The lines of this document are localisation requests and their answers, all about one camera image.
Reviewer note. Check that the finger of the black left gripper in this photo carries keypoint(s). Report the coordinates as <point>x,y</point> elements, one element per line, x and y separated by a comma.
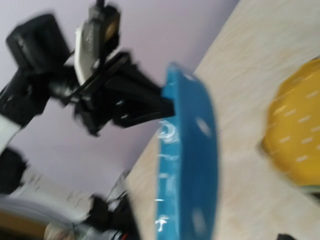
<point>135,104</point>
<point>132,81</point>

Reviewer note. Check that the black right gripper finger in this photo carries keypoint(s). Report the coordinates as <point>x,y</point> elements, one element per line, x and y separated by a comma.
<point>290,236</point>

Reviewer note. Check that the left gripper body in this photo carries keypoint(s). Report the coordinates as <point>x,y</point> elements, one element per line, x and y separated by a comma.
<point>105,96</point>

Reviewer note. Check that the blue polka dot plate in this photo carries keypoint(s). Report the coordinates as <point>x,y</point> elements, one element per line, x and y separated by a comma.
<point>188,161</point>

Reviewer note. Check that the orange polka dot plate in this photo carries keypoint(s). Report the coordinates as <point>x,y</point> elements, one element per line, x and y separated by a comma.
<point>292,134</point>

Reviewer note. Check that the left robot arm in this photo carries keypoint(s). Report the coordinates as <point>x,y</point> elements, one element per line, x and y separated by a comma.
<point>39,49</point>

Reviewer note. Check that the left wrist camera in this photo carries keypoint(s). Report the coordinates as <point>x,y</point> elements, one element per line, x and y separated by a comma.
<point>96,39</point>

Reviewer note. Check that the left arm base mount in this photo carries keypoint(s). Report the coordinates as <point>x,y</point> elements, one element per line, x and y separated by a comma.
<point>114,213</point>

